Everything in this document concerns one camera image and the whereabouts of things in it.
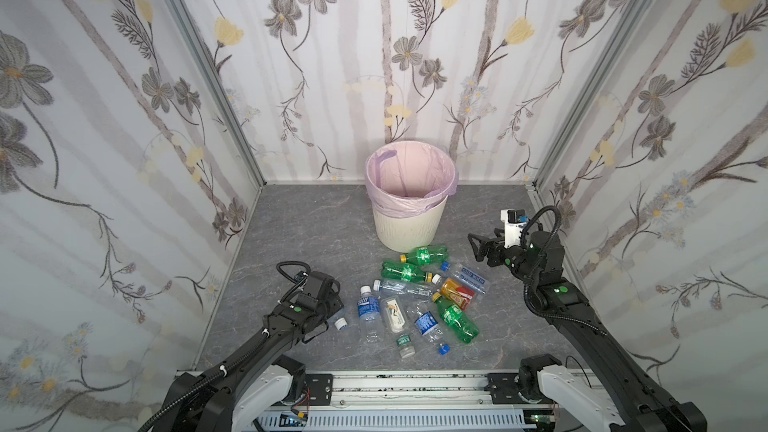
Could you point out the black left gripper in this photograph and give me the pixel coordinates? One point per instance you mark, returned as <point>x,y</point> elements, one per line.
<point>327,309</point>

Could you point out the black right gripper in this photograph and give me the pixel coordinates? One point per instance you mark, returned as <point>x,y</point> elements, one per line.
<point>492,246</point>

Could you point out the soda water bottle blue cap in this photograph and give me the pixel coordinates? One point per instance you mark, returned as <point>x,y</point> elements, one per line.
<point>465,276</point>

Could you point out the water bottle white cap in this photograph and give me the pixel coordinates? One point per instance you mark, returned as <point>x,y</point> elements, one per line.
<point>369,315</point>

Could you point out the orange red drink bottle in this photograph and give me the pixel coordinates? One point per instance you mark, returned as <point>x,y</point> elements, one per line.
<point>456,291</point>

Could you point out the white label small bottle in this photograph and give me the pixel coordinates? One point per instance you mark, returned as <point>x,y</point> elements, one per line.
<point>393,314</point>

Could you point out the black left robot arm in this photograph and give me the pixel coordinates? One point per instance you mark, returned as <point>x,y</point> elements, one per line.
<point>230,395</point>

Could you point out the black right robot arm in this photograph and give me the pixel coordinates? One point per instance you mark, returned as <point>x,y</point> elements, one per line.
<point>530,248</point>

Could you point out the green bottle near bin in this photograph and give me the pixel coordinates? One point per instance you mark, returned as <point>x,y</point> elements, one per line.
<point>426,255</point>

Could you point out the cream plastic waste bin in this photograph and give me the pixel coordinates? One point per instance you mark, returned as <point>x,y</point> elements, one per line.
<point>404,234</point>

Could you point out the pink bin liner bag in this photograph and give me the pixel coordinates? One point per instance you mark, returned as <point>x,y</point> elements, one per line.
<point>406,179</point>

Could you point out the clear crushed water bottle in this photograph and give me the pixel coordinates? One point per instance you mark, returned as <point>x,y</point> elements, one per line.
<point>387,287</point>

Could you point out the green bottle front right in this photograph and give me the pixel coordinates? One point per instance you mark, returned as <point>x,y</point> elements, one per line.
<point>455,318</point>

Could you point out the green bottle yellow cap middle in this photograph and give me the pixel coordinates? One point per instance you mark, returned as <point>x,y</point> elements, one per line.
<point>404,271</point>

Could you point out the blue label bottle blue cap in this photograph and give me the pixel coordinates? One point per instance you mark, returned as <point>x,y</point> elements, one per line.
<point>428,327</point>

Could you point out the small bottle green label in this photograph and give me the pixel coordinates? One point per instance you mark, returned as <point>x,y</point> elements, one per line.
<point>405,346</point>

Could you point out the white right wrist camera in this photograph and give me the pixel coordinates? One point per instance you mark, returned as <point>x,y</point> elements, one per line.
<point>514,221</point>

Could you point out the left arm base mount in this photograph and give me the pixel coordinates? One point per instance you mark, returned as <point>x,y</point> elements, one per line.
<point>306,389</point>

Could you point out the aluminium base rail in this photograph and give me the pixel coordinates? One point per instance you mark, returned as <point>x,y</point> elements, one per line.
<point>430,390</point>

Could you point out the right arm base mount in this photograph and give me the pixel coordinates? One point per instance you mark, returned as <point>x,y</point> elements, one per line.
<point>516,387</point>

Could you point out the white perforated cable tray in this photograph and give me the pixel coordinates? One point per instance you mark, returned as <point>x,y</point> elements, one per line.
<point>404,420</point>

